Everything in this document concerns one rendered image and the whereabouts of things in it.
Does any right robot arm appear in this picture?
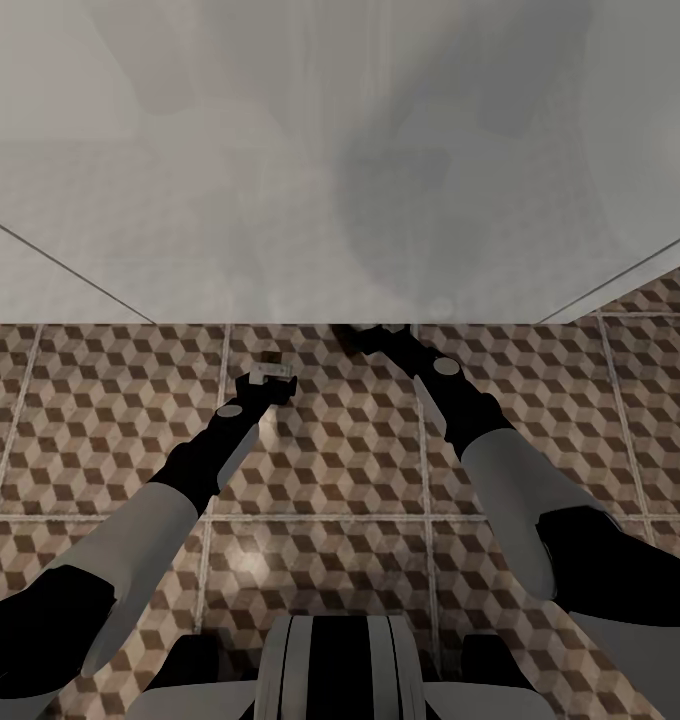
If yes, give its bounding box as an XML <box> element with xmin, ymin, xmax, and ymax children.
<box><xmin>340</xmin><ymin>323</ymin><xmax>680</xmax><ymax>720</ymax></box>

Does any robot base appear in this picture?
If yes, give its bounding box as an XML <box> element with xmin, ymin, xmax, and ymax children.
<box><xmin>123</xmin><ymin>635</ymin><xmax>557</xmax><ymax>720</ymax></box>

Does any robot trunk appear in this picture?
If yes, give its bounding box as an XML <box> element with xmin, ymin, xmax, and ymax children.
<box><xmin>254</xmin><ymin>616</ymin><xmax>426</xmax><ymax>720</ymax></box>

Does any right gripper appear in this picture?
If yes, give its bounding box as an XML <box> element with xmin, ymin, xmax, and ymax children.
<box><xmin>340</xmin><ymin>323</ymin><xmax>420</xmax><ymax>366</ymax></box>

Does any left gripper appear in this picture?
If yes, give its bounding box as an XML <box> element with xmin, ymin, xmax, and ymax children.
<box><xmin>235</xmin><ymin>374</ymin><xmax>298</xmax><ymax>409</ymax></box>

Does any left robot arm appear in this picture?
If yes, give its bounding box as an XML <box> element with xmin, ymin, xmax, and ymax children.
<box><xmin>0</xmin><ymin>361</ymin><xmax>298</xmax><ymax>720</ymax></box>

